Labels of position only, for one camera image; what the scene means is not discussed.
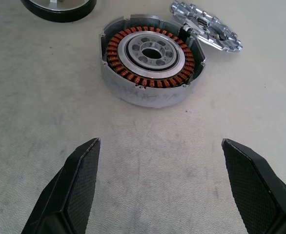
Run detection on black ring rotor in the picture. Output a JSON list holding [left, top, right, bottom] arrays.
[[20, 0, 97, 23]]

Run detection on silver motor housing copper coils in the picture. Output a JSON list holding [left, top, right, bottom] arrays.
[[99, 14, 206, 109]]

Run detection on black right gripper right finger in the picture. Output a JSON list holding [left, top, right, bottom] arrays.
[[221, 138, 286, 234]]

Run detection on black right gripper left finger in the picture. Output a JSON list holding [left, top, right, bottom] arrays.
[[20, 137, 101, 234]]

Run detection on silver finned motor cover plate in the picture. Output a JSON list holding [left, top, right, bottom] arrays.
[[168, 0, 244, 53]]

